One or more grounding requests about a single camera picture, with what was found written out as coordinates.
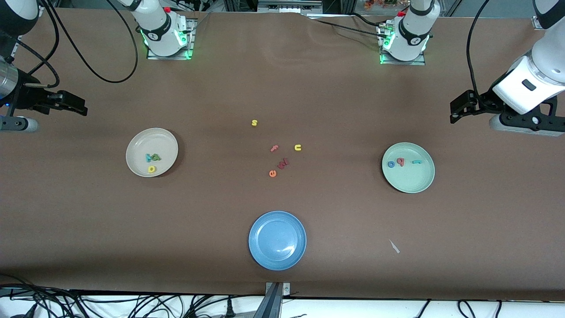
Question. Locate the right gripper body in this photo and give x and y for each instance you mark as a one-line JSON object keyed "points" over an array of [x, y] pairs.
{"points": [[27, 98]]}

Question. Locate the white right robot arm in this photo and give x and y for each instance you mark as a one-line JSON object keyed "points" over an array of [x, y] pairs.
{"points": [[156, 26]]}

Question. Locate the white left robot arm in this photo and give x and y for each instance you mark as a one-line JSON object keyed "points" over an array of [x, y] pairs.
{"points": [[412, 35]]}

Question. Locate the beige round plate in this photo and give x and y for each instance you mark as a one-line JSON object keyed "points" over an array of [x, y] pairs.
{"points": [[141, 145]]}

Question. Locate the pale green round plate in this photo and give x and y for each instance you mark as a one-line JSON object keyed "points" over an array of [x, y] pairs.
{"points": [[410, 181]]}

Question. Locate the orange background item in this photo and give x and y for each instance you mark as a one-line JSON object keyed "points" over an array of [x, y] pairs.
{"points": [[377, 4]]}

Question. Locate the white paper scrap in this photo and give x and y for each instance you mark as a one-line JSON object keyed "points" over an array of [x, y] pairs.
{"points": [[394, 246]]}

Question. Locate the brown table cover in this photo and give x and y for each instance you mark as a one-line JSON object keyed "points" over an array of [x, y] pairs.
{"points": [[282, 79]]}

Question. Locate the dark red foam letter w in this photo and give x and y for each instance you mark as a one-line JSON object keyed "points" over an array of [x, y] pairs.
{"points": [[283, 164]]}

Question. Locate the grey box behind table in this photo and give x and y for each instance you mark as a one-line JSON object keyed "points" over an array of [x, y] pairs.
{"points": [[287, 5]]}

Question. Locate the blue round plate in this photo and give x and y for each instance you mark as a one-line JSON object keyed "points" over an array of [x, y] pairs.
{"points": [[278, 240]]}

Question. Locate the black power plug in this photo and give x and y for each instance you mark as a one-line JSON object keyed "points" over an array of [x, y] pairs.
{"points": [[229, 308]]}

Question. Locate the short aluminium frame corner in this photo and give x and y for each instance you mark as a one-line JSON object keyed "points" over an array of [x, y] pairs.
{"points": [[536, 22]]}

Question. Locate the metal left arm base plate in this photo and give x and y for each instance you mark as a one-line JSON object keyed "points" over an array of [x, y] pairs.
{"points": [[401, 62]]}

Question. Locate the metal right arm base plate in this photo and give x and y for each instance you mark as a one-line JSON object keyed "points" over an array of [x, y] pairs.
{"points": [[170, 57]]}

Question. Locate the grey metal camera post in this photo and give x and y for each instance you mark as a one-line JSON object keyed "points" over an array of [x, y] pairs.
{"points": [[273, 304]]}

